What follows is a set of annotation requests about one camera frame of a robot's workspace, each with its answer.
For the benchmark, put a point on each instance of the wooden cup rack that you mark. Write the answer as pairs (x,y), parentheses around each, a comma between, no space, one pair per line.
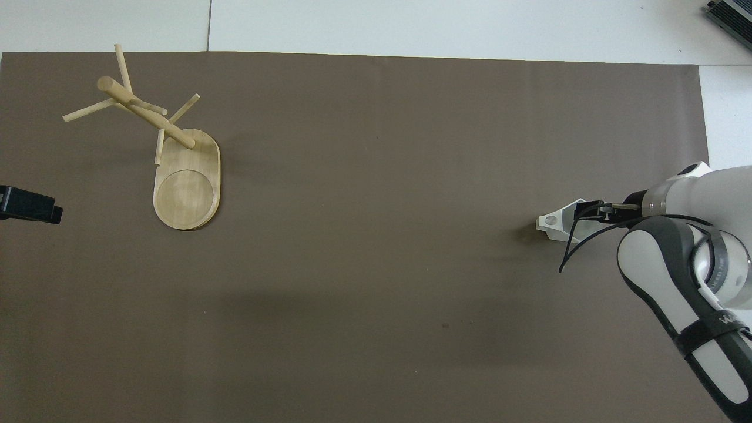
(188,200)

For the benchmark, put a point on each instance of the black stand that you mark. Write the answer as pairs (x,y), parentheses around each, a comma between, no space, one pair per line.
(26,204)

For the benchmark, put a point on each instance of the grey ribbed metal box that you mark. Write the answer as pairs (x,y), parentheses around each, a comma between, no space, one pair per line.
(734,13)

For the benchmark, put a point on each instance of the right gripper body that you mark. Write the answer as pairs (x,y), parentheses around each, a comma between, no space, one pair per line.
(635,198)

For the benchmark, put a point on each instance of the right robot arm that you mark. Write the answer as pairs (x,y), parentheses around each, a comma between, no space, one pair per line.
(722,194)

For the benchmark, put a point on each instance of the white cup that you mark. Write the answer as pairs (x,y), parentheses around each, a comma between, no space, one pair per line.
(561,230)

